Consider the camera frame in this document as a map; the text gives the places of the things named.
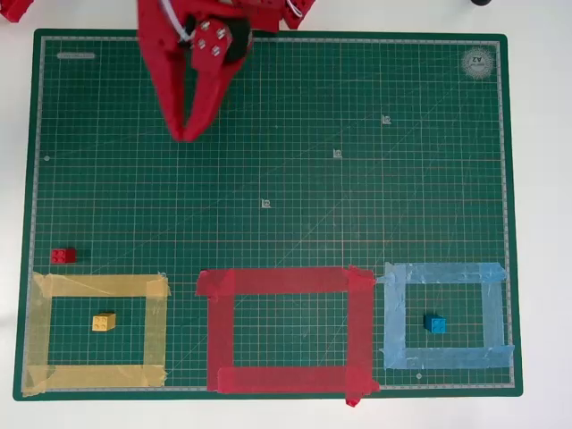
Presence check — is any red leader arm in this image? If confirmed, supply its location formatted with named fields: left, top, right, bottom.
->
left=0, top=0, right=35, bottom=24

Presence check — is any small yellow block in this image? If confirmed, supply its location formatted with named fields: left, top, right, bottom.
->
left=91, top=312, right=117, bottom=332

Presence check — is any yellow tape square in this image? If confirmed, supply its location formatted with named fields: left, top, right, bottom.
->
left=21, top=271, right=172, bottom=398

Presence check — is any red tape square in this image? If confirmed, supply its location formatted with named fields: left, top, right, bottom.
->
left=195, top=264, right=382, bottom=408

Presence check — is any small blue block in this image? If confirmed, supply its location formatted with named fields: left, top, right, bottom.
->
left=423, top=313, right=448, bottom=335

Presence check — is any blue tape square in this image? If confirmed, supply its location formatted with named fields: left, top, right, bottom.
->
left=377, top=261, right=517, bottom=371

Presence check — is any green cutting mat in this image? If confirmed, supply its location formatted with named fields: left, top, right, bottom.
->
left=12, top=29, right=524, bottom=402

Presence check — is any white servo cable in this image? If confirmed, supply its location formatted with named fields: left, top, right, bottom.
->
left=162, top=0, right=194, bottom=46

